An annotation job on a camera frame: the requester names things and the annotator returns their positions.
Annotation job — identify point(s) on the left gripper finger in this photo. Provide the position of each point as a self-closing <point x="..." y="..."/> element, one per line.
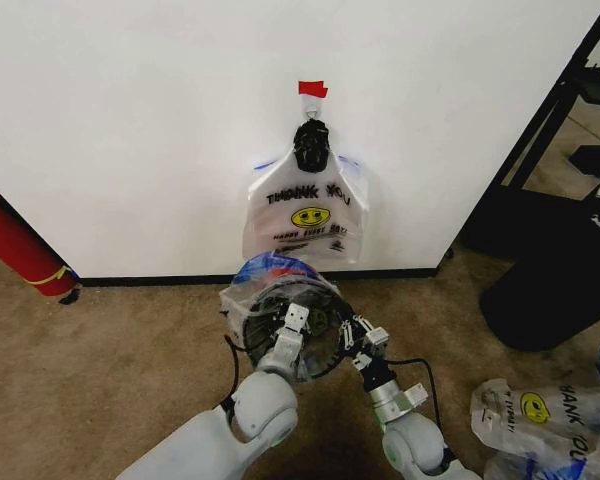
<point x="278" y="315"/>
<point x="316" y="322"/>

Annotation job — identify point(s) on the black baseboard strip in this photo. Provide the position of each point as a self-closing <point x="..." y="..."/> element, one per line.
<point x="255" y="278"/>

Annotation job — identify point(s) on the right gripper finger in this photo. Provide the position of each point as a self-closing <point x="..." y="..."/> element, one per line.
<point x="347" y="336"/>
<point x="364" y="327"/>

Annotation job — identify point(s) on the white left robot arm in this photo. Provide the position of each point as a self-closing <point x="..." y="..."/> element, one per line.
<point x="260" y="407"/>

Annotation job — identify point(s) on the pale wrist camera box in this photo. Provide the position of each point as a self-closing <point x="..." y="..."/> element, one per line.
<point x="378" y="336"/>
<point x="298" y="316"/>

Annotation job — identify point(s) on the white wall hook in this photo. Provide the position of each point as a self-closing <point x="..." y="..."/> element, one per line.
<point x="313" y="107"/>

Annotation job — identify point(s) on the flat black box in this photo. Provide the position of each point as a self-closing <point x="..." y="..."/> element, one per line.
<point x="596" y="159"/>

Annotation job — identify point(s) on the white thank you smiley bag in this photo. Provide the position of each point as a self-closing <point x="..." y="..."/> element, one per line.
<point x="305" y="220"/>

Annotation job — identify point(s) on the clear bin liner bag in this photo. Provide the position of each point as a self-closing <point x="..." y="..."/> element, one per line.
<point x="280" y="267"/>

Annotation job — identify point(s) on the black metal frame post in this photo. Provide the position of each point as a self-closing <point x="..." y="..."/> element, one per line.
<point x="535" y="130"/>

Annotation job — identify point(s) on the crumpled clear plastic bag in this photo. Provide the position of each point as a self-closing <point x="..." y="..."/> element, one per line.
<point x="520" y="467"/>

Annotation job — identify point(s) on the crumpled thank you smiley bag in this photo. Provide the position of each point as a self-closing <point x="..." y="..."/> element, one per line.
<point x="535" y="415"/>

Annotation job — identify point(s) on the red cylinder with yellow band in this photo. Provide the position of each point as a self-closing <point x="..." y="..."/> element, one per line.
<point x="15" y="240"/>

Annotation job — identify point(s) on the red tape piece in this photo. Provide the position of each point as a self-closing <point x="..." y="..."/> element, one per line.
<point x="312" y="89"/>

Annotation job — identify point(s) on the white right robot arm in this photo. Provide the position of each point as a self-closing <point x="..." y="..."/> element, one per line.
<point x="412" y="445"/>

